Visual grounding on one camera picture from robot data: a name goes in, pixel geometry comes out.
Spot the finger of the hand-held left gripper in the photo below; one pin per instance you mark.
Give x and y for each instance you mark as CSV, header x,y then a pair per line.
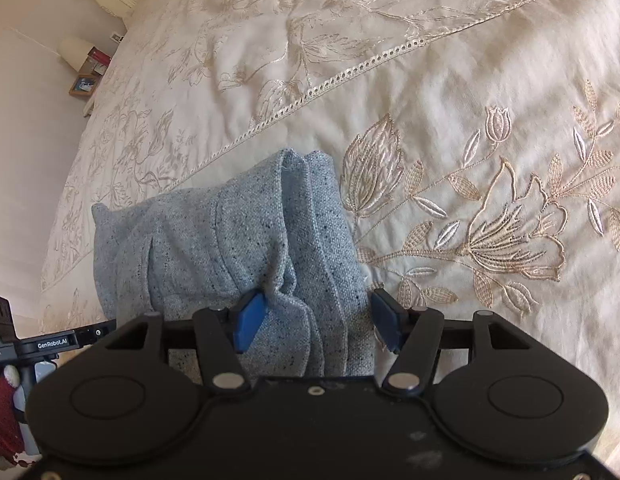
x,y
97,334

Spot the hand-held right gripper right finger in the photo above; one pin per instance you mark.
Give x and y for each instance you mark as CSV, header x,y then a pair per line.
x,y
387,320

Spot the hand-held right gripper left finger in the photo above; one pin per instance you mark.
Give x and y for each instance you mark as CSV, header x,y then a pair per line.
x,y
250,320

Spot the grey speckled pants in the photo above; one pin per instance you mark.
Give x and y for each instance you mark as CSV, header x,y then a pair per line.
x,y
214,245

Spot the cream embroidered bedspread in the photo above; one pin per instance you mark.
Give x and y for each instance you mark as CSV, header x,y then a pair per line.
x,y
415,110

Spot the red box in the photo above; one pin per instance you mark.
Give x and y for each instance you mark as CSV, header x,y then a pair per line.
x,y
97,60

